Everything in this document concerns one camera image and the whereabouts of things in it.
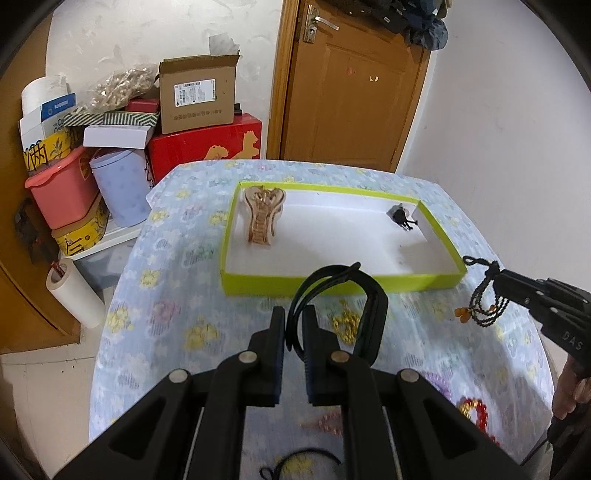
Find yellow printed tin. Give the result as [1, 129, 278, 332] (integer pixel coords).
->
[21, 126, 85, 176]
[51, 202, 112, 257]

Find black bead bracelet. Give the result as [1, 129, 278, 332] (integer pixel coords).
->
[454, 255, 511, 330]

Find white tape roll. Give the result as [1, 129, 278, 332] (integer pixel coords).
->
[45, 257, 106, 330]

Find lavender round canister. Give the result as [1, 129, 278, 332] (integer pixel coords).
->
[89, 148, 153, 228]

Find black hair clip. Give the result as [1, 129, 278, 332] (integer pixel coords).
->
[386, 203, 419, 233]

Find person's right hand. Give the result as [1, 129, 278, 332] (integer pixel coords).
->
[552, 357, 591, 422]

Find green-edged white tray box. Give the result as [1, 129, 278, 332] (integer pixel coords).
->
[219, 181, 468, 297]

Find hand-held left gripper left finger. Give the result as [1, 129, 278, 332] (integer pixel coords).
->
[53, 305, 287, 480]

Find gold chain bracelet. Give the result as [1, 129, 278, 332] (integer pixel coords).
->
[329, 300, 362, 345]

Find white paper roll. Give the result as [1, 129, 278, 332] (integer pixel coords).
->
[21, 75, 71, 117]

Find large red gift box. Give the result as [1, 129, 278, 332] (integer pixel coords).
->
[146, 113, 264, 186]

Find pink glitter hair clip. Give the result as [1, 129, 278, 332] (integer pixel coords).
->
[300, 412, 345, 437]

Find floral blue tablecloth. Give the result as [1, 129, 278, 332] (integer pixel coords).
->
[89, 159, 557, 480]

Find brown wooden cabinet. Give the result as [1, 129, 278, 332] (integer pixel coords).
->
[0, 18, 83, 355]

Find brown wooden door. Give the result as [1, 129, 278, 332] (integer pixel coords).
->
[267, 0, 431, 174]

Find dark hanging clothes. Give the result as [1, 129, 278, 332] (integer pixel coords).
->
[364, 0, 450, 51]

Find white carton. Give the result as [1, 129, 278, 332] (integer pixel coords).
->
[18, 112, 62, 149]

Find white flat box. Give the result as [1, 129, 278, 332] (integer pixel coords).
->
[82, 124, 156, 150]

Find small red box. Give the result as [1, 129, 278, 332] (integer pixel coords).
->
[125, 97, 162, 114]

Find black hair tie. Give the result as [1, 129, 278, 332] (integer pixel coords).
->
[259, 449, 345, 480]

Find black cable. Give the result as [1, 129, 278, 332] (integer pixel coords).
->
[521, 415, 570, 468]

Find pink plastic bin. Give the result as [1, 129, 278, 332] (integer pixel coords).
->
[24, 146, 103, 231]

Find red bead bracelet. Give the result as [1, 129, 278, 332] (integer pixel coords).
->
[457, 397, 502, 446]

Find clear storage box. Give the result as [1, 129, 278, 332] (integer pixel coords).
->
[58, 220, 149, 292]

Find blue and white box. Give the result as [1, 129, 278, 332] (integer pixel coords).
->
[40, 92, 79, 123]

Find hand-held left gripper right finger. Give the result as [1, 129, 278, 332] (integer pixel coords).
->
[302, 305, 528, 480]

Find green striped flat box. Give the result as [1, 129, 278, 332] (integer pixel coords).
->
[63, 110, 160, 128]

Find black headband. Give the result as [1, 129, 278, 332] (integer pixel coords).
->
[286, 261, 389, 366]

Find open cardboard box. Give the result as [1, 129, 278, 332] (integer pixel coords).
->
[158, 54, 242, 136]

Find clear bag of beige pieces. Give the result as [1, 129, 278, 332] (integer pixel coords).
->
[82, 65, 160, 114]

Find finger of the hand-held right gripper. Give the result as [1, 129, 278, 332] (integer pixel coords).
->
[495, 279, 539, 308]
[501, 270, 550, 291]

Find metal door handle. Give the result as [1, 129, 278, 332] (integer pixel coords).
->
[302, 6, 341, 45]

